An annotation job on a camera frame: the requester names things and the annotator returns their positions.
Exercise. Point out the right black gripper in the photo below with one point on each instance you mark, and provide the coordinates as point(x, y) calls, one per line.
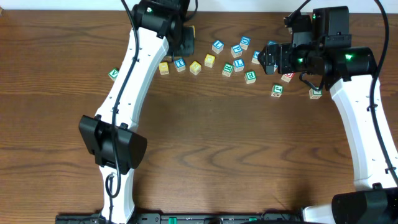
point(284, 51)

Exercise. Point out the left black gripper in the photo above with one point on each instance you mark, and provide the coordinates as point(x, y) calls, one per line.
point(188, 48)

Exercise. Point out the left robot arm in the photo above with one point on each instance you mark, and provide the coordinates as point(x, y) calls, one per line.
point(111, 134)

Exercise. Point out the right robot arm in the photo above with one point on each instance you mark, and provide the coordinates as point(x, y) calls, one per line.
point(321, 45)

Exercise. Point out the yellow block top row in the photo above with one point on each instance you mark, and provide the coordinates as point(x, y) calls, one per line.
point(194, 32)

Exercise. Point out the red letter U block right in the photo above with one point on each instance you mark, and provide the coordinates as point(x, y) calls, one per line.
point(287, 77)

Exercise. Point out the blue block upper right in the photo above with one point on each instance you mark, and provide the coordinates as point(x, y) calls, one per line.
point(270, 43)

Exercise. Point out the blue letter T block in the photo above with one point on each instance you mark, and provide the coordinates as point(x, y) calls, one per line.
point(180, 64)

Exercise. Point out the blue number 5 block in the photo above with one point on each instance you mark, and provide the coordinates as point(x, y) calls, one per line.
point(255, 57)

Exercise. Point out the green letter J block lower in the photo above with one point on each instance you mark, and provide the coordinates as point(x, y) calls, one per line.
point(277, 90)

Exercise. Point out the yellow block centre upper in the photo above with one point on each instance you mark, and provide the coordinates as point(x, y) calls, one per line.
point(209, 60)

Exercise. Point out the yellow letter O block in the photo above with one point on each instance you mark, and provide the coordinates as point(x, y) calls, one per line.
point(163, 68)

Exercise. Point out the blue letter L block upper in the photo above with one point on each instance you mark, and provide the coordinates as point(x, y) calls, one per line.
point(217, 46)

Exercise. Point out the blue letter l block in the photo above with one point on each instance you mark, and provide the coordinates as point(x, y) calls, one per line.
point(217, 46)
point(238, 65)

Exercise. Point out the green letter B block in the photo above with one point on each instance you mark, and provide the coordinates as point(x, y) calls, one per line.
point(250, 77)

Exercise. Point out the green number 4 block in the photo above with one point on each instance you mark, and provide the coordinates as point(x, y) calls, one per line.
point(315, 94)

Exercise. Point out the blue letter D block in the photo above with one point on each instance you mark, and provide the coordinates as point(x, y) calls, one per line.
point(244, 42)

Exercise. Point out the blue letter L block lower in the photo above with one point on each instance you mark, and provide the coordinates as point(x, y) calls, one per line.
point(238, 65)

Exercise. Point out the blue letter P block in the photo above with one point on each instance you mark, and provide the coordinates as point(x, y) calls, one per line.
point(236, 51)

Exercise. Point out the green letter R block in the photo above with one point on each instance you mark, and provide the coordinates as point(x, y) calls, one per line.
point(227, 70)

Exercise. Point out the green letter V block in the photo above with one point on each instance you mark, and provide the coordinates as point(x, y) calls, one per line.
point(113, 74)

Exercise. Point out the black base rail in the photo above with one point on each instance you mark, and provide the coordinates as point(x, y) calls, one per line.
point(156, 218)

